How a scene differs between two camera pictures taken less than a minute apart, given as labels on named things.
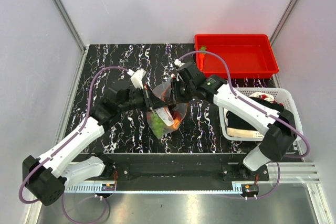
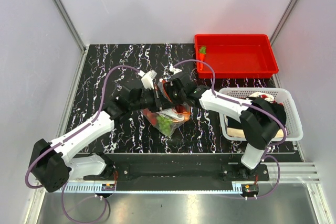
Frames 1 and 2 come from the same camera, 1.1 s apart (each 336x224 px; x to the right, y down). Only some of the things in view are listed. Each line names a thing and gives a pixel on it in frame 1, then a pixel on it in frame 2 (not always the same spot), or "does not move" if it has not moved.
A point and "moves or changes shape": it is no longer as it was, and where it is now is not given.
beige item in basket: x=235 y=132 does not move
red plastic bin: x=248 y=54 does not move
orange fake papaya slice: x=176 y=116 -> x=183 y=109
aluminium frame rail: x=294 y=172 does not move
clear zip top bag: x=164 y=119 moves or changes shape
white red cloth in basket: x=268 y=96 does not move
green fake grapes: x=157 y=125 -> x=165 y=124
